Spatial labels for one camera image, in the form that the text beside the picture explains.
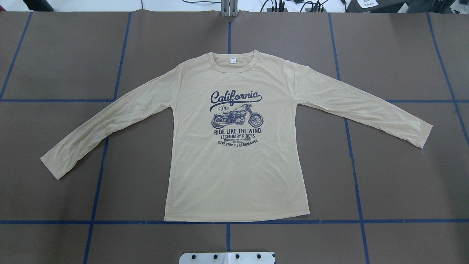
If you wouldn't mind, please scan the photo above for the aluminium frame post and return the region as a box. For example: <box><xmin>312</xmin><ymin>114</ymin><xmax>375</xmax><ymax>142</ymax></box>
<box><xmin>221</xmin><ymin>0</ymin><xmax>239</xmax><ymax>17</ymax></box>

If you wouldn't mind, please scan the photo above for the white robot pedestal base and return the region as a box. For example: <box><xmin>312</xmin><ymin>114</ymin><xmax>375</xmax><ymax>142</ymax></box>
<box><xmin>179</xmin><ymin>252</ymin><xmax>276</xmax><ymax>264</ymax></box>

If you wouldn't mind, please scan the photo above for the beige long sleeve graphic shirt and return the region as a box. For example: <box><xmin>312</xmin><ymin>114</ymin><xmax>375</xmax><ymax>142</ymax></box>
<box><xmin>41</xmin><ymin>50</ymin><xmax>432</xmax><ymax>222</ymax></box>

